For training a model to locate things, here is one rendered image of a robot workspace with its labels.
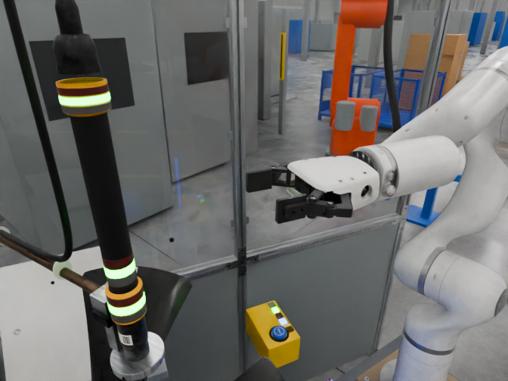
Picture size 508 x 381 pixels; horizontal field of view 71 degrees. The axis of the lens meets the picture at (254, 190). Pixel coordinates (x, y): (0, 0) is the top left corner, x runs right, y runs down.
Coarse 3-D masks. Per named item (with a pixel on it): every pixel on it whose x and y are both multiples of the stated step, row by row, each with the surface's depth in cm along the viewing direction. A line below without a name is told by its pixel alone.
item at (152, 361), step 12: (96, 300) 45; (96, 312) 46; (108, 312) 45; (108, 324) 45; (108, 336) 47; (156, 336) 50; (120, 348) 48; (156, 348) 48; (120, 360) 47; (144, 360) 47; (156, 360) 47; (120, 372) 45; (132, 372) 45; (144, 372) 45
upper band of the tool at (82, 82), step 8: (64, 80) 33; (72, 80) 34; (80, 80) 34; (104, 80) 32; (64, 96) 31; (72, 96) 31; (80, 96) 31; (88, 96) 31; (96, 104) 32; (104, 112) 33
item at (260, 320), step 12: (252, 312) 105; (264, 312) 105; (252, 324) 102; (264, 324) 101; (276, 324) 101; (288, 324) 101; (252, 336) 104; (264, 336) 97; (288, 336) 97; (264, 348) 97; (276, 348) 95; (288, 348) 97; (276, 360) 97; (288, 360) 99
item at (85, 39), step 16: (64, 0) 29; (64, 16) 29; (64, 32) 30; (80, 32) 30; (64, 48) 29; (80, 48) 30; (96, 48) 31; (64, 64) 30; (80, 64) 30; (96, 64) 31; (144, 320) 45; (128, 336) 44; (144, 336) 46; (128, 352) 46; (144, 352) 47
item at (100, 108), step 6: (108, 102) 33; (66, 108) 31; (72, 108) 31; (78, 108) 31; (84, 108) 31; (90, 108) 32; (96, 108) 32; (102, 108) 32; (108, 108) 33; (78, 114) 32
